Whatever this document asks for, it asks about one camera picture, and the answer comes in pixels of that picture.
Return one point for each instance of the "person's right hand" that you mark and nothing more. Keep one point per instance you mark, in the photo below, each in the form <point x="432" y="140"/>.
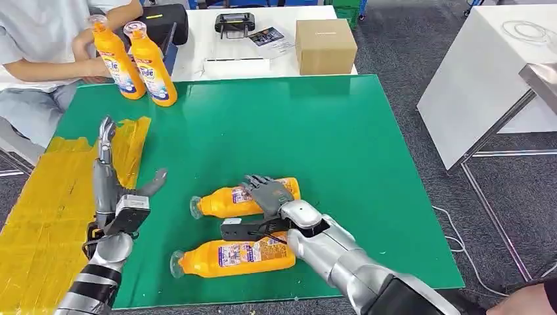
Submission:
<point x="98" y="67"/>

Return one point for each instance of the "person's left hand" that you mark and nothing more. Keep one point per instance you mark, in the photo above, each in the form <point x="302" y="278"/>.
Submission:
<point x="82" y="43"/>

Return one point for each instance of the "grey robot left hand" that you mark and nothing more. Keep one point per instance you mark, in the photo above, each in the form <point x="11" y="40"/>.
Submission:
<point x="104" y="182"/>

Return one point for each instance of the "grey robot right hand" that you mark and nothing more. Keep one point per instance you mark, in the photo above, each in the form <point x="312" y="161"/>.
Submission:
<point x="270" y="193"/>

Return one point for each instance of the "orange drink bottle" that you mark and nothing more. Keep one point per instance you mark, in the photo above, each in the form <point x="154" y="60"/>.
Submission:
<point x="217" y="202"/>
<point x="154" y="74"/>
<point x="196" y="261"/>
<point x="119" y="69"/>

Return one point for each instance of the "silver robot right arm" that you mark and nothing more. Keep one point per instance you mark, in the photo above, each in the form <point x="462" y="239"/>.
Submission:
<point x="339" y="256"/>

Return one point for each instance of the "person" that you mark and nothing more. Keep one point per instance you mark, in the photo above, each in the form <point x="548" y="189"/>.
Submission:
<point x="522" y="302"/>
<point x="26" y="26"/>

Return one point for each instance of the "green mat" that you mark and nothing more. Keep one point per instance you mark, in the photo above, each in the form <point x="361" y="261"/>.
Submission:
<point x="283" y="130"/>

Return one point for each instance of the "blue tablet case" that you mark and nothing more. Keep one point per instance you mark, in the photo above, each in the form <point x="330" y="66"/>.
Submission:
<point x="170" y="54"/>

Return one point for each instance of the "yellow sheet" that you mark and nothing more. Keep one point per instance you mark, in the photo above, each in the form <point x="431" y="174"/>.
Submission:
<point x="43" y="226"/>

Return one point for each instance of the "black bag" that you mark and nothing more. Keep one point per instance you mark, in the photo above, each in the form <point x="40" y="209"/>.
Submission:
<point x="167" y="24"/>

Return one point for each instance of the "pale seat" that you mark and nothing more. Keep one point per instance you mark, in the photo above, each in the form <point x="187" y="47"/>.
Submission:
<point x="15" y="145"/>

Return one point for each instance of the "white flat box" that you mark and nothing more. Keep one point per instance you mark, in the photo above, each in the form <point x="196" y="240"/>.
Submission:
<point x="236" y="68"/>

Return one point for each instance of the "black handheld controller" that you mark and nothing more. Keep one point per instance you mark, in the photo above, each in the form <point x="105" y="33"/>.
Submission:
<point x="235" y="24"/>

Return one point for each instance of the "white paper sheet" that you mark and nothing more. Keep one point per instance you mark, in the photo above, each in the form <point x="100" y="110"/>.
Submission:
<point x="283" y="48"/>

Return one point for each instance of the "brown cardboard box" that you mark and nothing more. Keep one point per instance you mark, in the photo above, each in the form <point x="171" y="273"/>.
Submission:
<point x="325" y="47"/>

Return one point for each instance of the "dark printed leaflet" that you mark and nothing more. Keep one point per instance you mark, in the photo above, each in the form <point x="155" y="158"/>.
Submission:
<point x="265" y="36"/>

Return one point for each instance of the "blue rack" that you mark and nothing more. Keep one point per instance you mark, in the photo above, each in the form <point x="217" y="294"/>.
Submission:
<point x="300" y="2"/>

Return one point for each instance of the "green crate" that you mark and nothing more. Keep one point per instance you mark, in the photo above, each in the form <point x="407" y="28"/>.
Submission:
<point x="346" y="11"/>

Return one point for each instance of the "large white table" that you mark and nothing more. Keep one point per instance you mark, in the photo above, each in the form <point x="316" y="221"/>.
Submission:
<point x="474" y="80"/>

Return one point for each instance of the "steel bench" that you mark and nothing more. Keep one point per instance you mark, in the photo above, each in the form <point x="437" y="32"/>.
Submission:
<point x="541" y="82"/>

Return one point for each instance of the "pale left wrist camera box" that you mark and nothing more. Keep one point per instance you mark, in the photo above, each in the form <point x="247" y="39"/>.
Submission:
<point x="130" y="213"/>

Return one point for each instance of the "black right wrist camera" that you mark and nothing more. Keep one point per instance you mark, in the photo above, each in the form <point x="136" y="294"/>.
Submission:
<point x="248" y="230"/>

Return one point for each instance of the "steel table frame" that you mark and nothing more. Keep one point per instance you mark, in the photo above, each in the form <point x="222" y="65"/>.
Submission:
<point x="494" y="132"/>

